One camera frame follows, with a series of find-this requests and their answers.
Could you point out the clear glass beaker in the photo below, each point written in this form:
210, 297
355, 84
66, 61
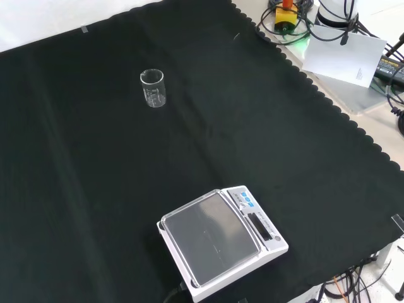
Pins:
153, 90

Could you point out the white electronic balance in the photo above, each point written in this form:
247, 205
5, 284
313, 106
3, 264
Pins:
217, 240

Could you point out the black bench cloth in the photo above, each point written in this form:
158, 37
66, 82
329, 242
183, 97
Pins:
94, 176

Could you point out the yellow stop button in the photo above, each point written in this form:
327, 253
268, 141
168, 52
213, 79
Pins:
285, 17

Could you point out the grey tape strip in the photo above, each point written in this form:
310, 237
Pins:
84, 29

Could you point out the pale board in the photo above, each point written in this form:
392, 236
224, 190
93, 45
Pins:
344, 57

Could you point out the black power adapter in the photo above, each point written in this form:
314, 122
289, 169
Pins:
389, 71

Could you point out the clear tape piece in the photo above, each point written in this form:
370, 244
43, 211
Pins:
398, 221

